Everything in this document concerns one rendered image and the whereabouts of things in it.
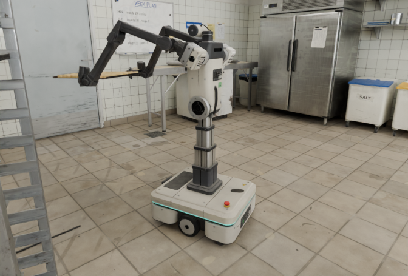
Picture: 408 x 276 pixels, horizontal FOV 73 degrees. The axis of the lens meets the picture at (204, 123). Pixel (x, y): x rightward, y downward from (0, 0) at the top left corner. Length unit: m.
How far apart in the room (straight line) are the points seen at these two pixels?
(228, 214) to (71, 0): 3.60
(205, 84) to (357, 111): 3.47
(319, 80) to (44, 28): 3.99
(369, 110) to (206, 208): 3.49
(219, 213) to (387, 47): 4.24
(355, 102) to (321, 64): 0.78
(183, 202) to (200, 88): 0.77
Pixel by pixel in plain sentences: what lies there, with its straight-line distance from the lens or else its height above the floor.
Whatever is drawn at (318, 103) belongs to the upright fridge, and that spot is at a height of 0.37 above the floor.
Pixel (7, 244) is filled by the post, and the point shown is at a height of 0.88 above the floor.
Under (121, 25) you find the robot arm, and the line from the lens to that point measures 1.89.
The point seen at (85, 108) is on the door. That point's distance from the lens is 4.56.
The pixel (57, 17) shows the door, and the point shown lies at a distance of 4.41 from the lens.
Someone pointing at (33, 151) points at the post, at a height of 0.92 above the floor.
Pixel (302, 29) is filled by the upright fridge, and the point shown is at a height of 1.51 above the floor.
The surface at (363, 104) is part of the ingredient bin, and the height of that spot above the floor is 0.41.
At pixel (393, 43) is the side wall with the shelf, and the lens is 5.38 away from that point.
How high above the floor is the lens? 1.26
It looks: 16 degrees down
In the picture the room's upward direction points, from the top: straight up
